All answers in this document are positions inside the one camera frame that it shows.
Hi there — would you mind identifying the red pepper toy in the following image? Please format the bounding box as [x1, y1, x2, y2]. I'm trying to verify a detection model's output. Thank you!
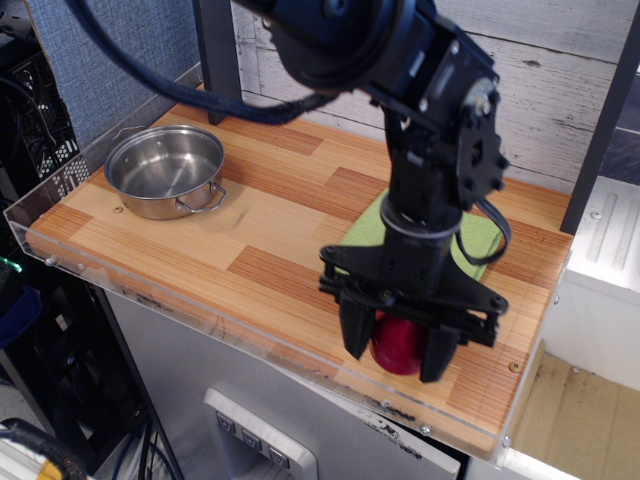
[369, 311, 427, 376]

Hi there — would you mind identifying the dark grey post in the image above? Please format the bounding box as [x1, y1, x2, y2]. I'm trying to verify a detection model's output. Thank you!
[192, 0, 242, 101]
[560, 6, 639, 235]

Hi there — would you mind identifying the stainless steel cabinet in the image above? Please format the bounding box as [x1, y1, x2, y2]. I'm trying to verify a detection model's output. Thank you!
[104, 288, 469, 479]

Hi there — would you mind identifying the clear acrylic table guard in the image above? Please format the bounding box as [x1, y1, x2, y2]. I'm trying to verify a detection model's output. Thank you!
[2, 64, 571, 470]

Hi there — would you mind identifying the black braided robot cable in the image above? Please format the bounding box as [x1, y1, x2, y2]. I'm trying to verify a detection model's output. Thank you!
[64, 0, 341, 127]

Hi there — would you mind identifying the yellow black object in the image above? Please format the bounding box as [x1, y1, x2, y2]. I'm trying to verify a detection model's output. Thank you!
[1, 418, 91, 479]

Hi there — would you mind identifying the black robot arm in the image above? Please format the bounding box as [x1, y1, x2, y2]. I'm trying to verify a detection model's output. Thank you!
[247, 1, 511, 383]

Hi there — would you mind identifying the white metal side unit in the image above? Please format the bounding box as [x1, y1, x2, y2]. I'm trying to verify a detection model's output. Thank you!
[541, 177, 639, 390]

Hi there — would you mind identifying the green folded cloth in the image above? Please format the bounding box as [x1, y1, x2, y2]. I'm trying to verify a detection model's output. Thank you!
[341, 189, 502, 280]

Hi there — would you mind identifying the stainless steel pot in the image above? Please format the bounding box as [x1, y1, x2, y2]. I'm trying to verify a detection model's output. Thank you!
[104, 125, 227, 220]

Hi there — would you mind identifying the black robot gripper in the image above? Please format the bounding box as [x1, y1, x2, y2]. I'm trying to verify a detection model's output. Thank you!
[320, 221, 508, 383]

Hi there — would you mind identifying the dark grey right post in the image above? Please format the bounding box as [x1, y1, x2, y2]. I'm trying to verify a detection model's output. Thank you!
[560, 6, 639, 235]

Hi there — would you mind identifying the dark grey left post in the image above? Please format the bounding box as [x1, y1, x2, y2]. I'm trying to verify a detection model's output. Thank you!
[192, 0, 242, 101]

